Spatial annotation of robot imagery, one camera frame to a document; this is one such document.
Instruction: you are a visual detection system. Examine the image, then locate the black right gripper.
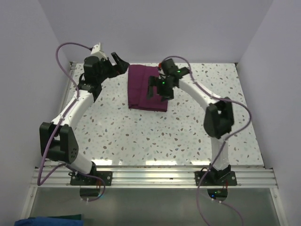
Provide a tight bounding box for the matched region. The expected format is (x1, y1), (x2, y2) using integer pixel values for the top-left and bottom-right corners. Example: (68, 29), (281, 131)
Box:
(147, 75), (176, 102)

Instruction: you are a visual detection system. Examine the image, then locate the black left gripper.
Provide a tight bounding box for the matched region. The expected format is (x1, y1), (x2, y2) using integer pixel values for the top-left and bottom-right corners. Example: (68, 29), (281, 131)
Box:
(96, 52), (129, 83)

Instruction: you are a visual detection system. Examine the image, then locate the purple surgical cloth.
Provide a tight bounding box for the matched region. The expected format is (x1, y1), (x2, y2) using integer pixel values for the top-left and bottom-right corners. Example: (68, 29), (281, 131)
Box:
(127, 65), (168, 112)

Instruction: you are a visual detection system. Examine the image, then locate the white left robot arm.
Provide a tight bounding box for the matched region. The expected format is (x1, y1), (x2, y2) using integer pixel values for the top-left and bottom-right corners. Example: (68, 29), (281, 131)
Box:
(40, 52), (129, 185)

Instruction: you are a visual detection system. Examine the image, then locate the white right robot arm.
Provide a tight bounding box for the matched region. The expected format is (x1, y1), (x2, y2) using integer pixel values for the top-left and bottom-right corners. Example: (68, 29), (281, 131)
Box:
(147, 58), (234, 186)

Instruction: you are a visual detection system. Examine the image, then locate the blue cloth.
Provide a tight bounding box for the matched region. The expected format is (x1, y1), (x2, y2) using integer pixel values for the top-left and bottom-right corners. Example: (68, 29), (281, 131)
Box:
(14, 217), (84, 226)

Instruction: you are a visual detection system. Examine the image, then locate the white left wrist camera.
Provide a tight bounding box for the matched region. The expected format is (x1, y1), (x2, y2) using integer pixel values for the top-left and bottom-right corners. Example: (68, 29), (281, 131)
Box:
(90, 42), (106, 60)

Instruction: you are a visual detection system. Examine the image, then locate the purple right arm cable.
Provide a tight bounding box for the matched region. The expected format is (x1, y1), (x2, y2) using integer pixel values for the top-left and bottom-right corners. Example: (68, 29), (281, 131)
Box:
(162, 56), (252, 226)

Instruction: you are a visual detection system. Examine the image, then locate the aluminium left side rail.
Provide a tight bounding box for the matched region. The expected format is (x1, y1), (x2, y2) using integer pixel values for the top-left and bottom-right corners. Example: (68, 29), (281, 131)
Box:
(60, 62), (77, 111)

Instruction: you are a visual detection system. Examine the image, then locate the aluminium rail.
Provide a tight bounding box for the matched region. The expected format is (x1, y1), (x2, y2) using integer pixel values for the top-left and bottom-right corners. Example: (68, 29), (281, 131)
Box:
(30, 166), (278, 188)
(60, 62), (77, 111)

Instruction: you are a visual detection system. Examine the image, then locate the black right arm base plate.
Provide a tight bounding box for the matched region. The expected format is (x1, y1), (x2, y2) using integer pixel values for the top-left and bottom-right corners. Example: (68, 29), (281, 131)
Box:
(194, 171), (238, 186)

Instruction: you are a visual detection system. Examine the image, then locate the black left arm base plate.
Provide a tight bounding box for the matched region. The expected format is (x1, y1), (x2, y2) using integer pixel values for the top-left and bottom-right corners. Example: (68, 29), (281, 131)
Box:
(68, 171), (113, 186)

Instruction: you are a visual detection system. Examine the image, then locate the aluminium front rail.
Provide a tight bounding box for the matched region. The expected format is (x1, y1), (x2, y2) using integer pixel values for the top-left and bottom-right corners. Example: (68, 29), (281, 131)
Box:
(30, 166), (278, 188)

